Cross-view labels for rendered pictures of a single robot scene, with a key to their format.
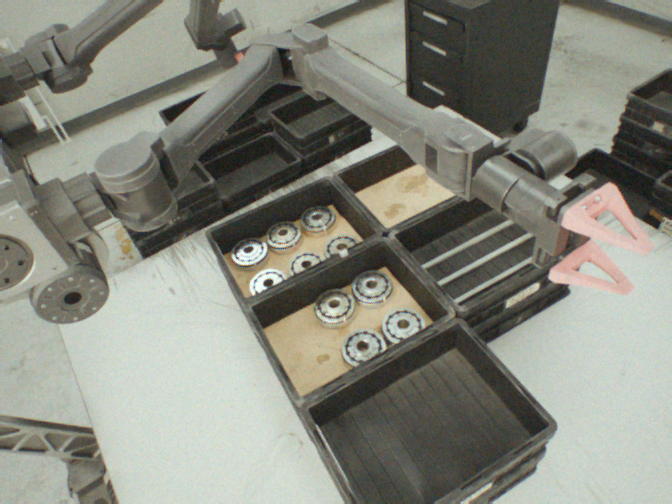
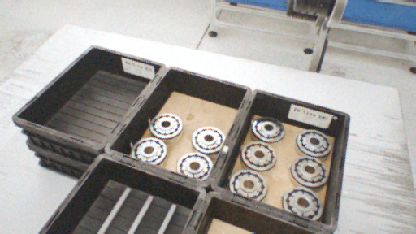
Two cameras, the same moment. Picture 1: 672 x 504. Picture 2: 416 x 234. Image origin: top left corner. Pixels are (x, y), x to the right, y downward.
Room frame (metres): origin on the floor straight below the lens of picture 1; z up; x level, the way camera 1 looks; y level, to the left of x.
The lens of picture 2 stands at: (1.18, -0.46, 1.63)
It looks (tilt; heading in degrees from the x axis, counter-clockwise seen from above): 47 degrees down; 130
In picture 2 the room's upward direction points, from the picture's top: 3 degrees clockwise
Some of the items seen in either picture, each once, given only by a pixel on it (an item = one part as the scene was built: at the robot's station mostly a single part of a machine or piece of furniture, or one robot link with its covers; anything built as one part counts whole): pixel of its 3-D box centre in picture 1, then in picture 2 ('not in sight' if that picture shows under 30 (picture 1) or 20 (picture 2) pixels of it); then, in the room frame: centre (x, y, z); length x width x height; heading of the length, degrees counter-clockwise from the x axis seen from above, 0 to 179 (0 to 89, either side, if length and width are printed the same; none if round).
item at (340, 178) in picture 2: (291, 235); (286, 149); (0.97, 0.11, 0.92); 0.40 x 0.30 x 0.02; 111
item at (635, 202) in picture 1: (605, 203); not in sight; (1.49, -1.18, 0.26); 0.40 x 0.30 x 0.23; 26
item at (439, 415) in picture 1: (423, 430); (100, 103); (0.41, -0.11, 0.87); 0.40 x 0.30 x 0.11; 111
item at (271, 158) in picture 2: (306, 266); (258, 155); (0.91, 0.08, 0.86); 0.10 x 0.10 x 0.01
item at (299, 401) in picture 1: (347, 312); (184, 119); (0.69, 0.00, 0.92); 0.40 x 0.30 x 0.02; 111
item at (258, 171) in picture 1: (257, 191); not in sight; (1.92, 0.32, 0.31); 0.40 x 0.30 x 0.34; 116
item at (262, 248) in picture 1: (249, 251); (314, 142); (1.00, 0.24, 0.86); 0.10 x 0.10 x 0.01
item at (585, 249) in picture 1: (594, 257); not in sight; (0.33, -0.27, 1.44); 0.09 x 0.07 x 0.07; 27
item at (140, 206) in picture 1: (130, 193); not in sight; (0.58, 0.27, 1.44); 0.10 x 0.09 x 0.05; 116
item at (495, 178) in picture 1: (506, 183); not in sight; (0.45, -0.22, 1.45); 0.07 x 0.07 x 0.06; 27
